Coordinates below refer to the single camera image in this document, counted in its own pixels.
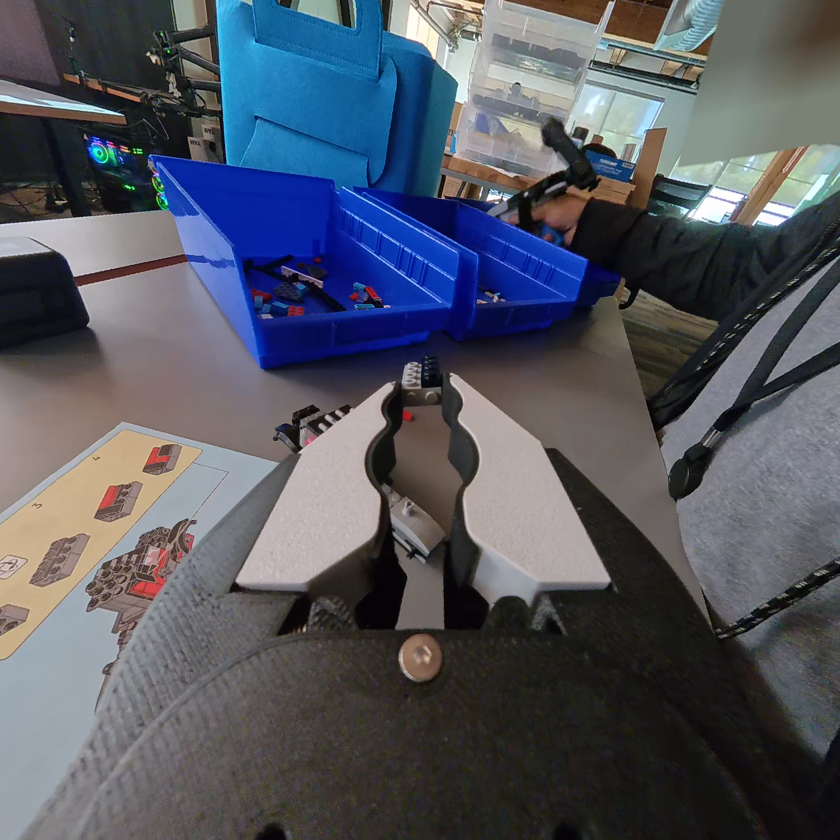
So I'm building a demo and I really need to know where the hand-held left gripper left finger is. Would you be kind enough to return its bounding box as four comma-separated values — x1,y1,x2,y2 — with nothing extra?
234,381,403,614

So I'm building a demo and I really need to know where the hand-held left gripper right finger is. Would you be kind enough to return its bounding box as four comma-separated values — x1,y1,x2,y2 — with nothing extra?
441,373,613,608

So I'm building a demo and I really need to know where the grey and black brick assembly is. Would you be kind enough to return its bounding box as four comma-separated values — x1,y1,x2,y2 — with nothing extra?
400,354,444,408

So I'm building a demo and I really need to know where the person's right forearm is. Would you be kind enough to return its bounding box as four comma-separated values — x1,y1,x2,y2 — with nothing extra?
566,193,840,322

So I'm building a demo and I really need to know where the grey desk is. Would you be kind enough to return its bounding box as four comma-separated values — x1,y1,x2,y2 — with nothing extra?
0,210,713,634

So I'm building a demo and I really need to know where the person's right hand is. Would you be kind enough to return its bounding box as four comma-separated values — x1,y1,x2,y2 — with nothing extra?
530,189,595,249

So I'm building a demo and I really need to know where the black grey red brick model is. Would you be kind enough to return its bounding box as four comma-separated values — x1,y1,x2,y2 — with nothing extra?
274,405,355,454

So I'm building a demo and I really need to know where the grey curved toy brick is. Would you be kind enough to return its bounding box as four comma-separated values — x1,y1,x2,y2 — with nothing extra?
384,484,447,565

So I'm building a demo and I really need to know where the black chair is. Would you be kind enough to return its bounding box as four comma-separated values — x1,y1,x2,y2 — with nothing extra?
646,174,715,221

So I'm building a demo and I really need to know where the clear plastic drawer unit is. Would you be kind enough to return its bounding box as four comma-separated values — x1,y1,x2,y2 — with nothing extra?
456,0,618,178

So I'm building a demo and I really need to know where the pile of large toy bricks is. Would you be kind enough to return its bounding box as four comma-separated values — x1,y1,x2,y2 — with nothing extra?
243,252,395,319

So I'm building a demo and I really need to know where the person's grey sweatshirt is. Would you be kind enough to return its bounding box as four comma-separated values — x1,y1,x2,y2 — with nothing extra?
659,282,840,756

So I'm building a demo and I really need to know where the brick building instruction booklet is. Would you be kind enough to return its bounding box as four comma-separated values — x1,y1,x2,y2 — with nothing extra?
0,422,282,840

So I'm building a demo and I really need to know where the blue felt bag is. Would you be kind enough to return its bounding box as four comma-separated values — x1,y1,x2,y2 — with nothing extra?
215,0,459,198

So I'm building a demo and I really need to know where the large blue plastic bin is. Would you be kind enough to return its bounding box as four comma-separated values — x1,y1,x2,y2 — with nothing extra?
150,155,463,370

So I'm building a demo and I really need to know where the black case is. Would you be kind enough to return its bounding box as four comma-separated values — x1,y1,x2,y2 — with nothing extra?
0,236,91,349

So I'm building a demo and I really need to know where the computer with coloured lights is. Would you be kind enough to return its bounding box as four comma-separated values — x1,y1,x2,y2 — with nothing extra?
82,128,173,212

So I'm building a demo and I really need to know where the grey side table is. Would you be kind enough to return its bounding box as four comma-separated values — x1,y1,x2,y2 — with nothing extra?
0,79,127,217

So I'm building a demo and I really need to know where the black lanyard strap with clip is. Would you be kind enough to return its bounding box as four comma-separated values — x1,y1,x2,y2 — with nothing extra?
668,308,840,503

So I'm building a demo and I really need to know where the white ventilation duct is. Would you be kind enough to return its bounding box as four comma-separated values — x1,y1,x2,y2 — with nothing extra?
653,0,715,53

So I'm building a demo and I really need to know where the black speckled cord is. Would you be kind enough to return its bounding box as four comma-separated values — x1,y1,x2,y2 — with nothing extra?
646,233,840,641

